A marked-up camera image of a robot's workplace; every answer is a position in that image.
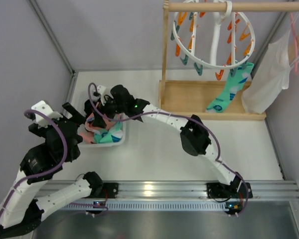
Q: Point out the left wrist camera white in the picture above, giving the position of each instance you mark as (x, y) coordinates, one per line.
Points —
(44, 108)

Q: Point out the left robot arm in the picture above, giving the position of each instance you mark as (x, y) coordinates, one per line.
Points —
(21, 211)

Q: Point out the wooden clothes rack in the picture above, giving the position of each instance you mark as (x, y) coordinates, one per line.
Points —
(191, 97)

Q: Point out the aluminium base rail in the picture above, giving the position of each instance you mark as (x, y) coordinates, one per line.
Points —
(277, 190)

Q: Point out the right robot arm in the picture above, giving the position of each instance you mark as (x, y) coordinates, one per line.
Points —
(196, 139)

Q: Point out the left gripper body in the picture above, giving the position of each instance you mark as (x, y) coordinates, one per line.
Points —
(59, 122)

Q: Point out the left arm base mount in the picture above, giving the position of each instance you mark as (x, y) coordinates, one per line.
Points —
(109, 190)

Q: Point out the grey slotted cable duct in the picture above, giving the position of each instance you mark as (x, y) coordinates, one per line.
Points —
(212, 206)

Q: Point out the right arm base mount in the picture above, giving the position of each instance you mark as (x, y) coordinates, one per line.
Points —
(216, 191)

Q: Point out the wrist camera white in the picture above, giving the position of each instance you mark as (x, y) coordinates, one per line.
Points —
(44, 108)
(100, 93)

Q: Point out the teal sock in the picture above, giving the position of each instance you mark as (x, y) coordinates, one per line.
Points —
(112, 135)
(234, 83)

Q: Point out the pink sock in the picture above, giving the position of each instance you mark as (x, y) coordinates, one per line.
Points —
(88, 136)

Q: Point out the white cloth garment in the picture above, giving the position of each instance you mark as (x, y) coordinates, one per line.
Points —
(271, 77)

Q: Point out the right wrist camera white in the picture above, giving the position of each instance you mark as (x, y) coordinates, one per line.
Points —
(100, 93)

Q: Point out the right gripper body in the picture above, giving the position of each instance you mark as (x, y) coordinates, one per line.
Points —
(99, 107)

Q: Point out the white round clip hanger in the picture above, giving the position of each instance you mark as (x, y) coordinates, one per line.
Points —
(211, 37)

